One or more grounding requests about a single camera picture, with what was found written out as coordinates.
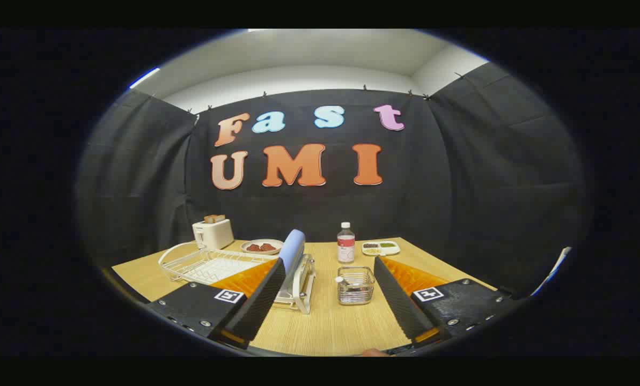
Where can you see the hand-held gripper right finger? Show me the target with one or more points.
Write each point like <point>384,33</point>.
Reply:
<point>400,303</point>

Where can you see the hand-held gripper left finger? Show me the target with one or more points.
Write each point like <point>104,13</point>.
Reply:
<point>255,305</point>

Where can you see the light blue plate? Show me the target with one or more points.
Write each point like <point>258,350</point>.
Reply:
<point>293,249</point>

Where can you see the small beige dish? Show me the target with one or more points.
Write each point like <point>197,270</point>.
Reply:
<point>260,252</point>

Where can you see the white divided snack tray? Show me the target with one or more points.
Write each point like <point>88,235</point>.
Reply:
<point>380,248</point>

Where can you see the red food pieces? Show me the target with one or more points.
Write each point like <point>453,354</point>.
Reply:
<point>260,247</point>

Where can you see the clear bottle with red label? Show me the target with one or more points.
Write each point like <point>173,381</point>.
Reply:
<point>346,249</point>

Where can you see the white toaster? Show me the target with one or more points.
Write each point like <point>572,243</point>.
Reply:
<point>213,235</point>

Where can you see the toast slice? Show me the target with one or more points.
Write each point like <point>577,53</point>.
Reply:
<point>214,218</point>

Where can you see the black backdrop cloth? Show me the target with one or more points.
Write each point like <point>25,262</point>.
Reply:
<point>309,209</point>

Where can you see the ceiling light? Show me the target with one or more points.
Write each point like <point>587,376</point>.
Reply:
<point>144,78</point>

